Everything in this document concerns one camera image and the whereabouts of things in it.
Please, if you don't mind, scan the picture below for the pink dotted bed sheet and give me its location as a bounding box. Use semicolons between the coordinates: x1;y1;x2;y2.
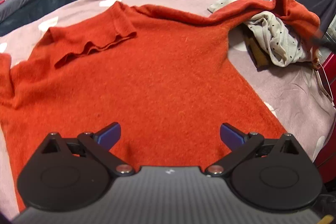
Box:
0;0;336;219

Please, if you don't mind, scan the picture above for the orange knit sweater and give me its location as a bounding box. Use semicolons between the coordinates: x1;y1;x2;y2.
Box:
0;0;321;212

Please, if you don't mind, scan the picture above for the cream dotted cloth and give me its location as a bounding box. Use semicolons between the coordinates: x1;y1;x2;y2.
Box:
207;0;320;68

